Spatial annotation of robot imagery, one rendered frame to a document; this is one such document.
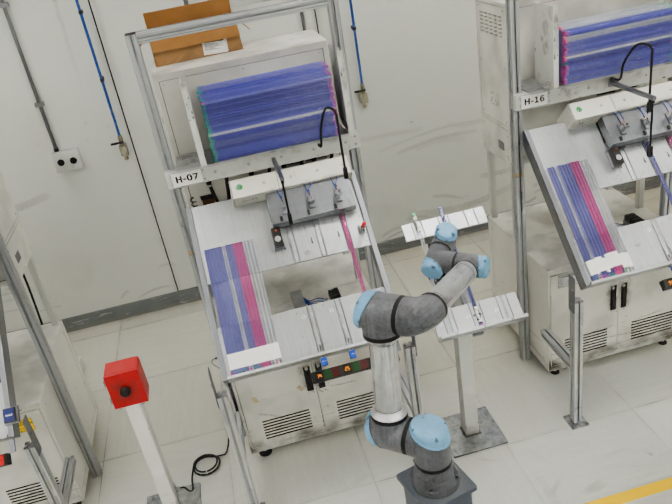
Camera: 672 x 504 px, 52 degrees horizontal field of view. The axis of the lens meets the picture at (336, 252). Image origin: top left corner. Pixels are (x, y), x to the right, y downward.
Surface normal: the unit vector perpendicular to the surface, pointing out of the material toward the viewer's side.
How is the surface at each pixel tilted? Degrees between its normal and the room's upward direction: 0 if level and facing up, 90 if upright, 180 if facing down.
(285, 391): 90
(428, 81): 90
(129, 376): 90
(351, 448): 0
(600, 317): 90
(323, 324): 44
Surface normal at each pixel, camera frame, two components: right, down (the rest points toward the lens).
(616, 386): -0.15, -0.88
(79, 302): 0.21, 0.43
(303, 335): 0.04, -0.33
